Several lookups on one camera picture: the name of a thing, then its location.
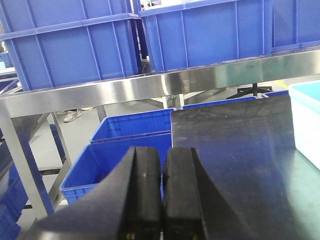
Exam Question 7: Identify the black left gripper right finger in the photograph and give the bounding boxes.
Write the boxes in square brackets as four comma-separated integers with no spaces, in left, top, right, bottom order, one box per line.
[163,147,253,240]

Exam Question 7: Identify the stainless steel shelf rail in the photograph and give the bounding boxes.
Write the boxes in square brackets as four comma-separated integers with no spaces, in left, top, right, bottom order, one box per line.
[0,48,320,121]

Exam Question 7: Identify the blue crate middle on shelf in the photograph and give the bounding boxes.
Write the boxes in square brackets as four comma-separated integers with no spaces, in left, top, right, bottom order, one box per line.
[138,0,320,73]

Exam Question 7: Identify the blue floor crate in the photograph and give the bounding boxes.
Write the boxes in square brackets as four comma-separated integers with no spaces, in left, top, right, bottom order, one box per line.
[89,108,177,144]
[59,133,172,204]

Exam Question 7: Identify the blue crate left on shelf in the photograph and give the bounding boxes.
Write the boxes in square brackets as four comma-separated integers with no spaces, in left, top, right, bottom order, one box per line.
[0,0,141,91]

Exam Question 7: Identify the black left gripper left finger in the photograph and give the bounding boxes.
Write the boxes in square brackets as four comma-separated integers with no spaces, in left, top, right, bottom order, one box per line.
[24,146,162,240]

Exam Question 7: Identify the blue floor crate near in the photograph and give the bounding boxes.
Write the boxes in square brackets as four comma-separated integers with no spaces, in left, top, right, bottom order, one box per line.
[59,133,172,204]

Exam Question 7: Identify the blue floor crate far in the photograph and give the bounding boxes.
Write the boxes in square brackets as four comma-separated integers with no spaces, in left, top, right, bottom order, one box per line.
[89,108,177,144]

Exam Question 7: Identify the grey sneaker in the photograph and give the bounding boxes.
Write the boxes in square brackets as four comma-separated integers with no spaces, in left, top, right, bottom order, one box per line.
[63,109,82,123]

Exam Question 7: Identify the light blue plastic tub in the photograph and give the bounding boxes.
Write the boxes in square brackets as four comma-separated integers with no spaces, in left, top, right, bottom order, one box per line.
[288,80,320,168]

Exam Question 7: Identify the black table mat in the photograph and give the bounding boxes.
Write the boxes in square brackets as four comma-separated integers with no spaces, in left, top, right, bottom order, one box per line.
[171,95,320,240]

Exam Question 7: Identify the black chair base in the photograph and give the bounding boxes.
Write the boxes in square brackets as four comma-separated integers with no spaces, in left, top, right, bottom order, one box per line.
[226,83,273,100]

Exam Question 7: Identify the blue crate on shelf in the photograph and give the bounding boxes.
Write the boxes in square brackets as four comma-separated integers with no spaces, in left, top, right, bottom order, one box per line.
[0,0,141,91]
[138,0,320,73]

